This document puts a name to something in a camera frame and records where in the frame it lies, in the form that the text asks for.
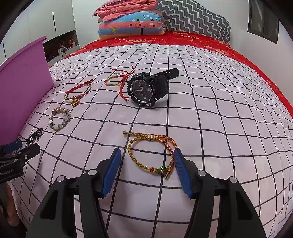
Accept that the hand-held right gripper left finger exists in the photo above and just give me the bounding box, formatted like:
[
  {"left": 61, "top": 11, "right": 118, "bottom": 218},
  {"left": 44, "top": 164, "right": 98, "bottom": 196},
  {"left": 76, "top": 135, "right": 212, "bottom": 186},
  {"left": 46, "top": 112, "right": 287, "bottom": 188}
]
[{"left": 25, "top": 148, "right": 122, "bottom": 238}]

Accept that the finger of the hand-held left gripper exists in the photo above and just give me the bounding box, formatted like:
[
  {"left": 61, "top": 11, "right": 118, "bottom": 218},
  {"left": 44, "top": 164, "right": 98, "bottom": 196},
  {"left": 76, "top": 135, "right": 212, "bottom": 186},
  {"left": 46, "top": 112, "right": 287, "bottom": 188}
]
[
  {"left": 10, "top": 144, "right": 41, "bottom": 164},
  {"left": 0, "top": 140, "right": 23, "bottom": 154}
]

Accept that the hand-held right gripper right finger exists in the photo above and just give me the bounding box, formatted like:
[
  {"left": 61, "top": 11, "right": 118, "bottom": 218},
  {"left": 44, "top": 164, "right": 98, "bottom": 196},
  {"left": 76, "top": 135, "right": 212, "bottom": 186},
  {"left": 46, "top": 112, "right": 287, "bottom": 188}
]
[{"left": 173, "top": 148, "right": 268, "bottom": 238}]

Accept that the black cord charm necklace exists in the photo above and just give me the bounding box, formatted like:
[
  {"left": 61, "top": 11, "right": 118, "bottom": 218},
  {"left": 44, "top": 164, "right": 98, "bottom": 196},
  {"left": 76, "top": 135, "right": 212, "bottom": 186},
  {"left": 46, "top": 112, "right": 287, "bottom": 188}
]
[{"left": 19, "top": 128, "right": 44, "bottom": 147}]

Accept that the gold braided rope bracelet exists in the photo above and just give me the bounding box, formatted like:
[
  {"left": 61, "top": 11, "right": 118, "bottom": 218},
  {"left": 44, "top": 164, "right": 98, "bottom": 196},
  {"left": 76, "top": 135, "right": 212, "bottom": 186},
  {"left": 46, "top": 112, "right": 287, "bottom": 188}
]
[{"left": 122, "top": 131, "right": 178, "bottom": 180}]

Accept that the grey beaded bracelet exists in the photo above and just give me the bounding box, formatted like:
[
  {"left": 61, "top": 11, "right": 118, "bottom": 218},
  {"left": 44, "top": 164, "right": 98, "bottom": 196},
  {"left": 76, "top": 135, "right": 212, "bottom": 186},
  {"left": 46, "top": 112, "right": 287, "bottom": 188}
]
[{"left": 48, "top": 107, "right": 71, "bottom": 131}]

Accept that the purple plastic basin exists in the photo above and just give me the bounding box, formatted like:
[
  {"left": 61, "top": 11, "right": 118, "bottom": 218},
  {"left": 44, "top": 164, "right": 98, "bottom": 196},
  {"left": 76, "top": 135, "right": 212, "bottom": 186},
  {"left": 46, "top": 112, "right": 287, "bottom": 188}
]
[{"left": 0, "top": 36, "right": 54, "bottom": 147}]

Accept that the red string bracelet heart pendant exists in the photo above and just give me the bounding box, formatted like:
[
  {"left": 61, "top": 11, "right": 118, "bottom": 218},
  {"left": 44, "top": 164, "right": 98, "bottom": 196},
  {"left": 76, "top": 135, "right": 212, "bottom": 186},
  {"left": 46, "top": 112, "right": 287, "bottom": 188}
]
[{"left": 64, "top": 79, "right": 94, "bottom": 107}]

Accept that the black sport watch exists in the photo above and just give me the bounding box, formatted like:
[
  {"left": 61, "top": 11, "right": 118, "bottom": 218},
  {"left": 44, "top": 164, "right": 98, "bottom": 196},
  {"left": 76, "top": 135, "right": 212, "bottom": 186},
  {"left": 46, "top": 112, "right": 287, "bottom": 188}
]
[{"left": 127, "top": 68, "right": 179, "bottom": 109}]

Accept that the red gold string bracelet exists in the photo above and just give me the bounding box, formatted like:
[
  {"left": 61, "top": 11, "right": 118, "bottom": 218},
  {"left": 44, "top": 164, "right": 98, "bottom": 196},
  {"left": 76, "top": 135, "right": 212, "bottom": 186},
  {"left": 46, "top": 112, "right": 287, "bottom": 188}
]
[{"left": 104, "top": 65, "right": 135, "bottom": 101}]

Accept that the person's left hand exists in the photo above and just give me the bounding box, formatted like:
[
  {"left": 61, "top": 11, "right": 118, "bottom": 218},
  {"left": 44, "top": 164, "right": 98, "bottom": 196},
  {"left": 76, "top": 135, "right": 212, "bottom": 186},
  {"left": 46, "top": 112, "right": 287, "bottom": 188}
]
[{"left": 5, "top": 183, "right": 20, "bottom": 228}]

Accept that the clutter in wardrobe niche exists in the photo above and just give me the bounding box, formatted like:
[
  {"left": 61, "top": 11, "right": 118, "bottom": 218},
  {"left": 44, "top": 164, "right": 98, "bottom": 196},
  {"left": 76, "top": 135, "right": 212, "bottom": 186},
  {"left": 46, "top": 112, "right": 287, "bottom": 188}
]
[{"left": 43, "top": 31, "right": 77, "bottom": 67}]

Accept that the white wardrobe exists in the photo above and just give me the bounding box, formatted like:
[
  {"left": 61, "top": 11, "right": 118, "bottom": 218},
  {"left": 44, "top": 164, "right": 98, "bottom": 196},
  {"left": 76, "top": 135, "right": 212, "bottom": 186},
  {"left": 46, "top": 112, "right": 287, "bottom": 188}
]
[{"left": 0, "top": 0, "right": 77, "bottom": 67}]

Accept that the red patterned bedsheet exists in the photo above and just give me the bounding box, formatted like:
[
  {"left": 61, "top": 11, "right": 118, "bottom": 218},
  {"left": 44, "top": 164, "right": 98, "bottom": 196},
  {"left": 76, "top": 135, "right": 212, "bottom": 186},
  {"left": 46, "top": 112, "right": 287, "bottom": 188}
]
[{"left": 63, "top": 31, "right": 293, "bottom": 110}]

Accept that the colourful striped folded quilt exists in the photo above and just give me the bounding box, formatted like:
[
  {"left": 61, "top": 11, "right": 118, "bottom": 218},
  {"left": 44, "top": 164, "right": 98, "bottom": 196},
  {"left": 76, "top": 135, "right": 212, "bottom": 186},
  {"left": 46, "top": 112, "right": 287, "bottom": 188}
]
[{"left": 98, "top": 9, "right": 166, "bottom": 41}]

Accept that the grey chevron pillow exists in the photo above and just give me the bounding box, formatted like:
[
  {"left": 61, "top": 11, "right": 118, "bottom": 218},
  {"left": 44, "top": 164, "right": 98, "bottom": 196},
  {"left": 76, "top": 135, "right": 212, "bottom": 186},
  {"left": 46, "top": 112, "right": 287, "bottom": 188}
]
[{"left": 158, "top": 0, "right": 231, "bottom": 44}]

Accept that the folded salmon quilt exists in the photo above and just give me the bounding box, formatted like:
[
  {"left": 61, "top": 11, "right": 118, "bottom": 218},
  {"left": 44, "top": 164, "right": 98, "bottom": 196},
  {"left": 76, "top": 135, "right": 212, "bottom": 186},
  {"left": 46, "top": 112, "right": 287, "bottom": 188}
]
[{"left": 93, "top": 0, "right": 159, "bottom": 23}]

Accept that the pink pillow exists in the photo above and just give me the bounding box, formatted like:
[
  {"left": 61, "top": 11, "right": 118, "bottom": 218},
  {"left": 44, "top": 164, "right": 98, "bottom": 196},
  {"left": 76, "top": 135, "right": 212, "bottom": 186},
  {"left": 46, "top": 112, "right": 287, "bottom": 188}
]
[{"left": 96, "top": 0, "right": 138, "bottom": 11}]

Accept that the dark window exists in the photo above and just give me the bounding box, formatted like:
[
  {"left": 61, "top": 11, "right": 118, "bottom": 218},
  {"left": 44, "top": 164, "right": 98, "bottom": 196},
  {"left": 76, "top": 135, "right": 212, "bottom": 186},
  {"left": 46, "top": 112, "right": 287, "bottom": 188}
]
[{"left": 247, "top": 0, "right": 279, "bottom": 44}]

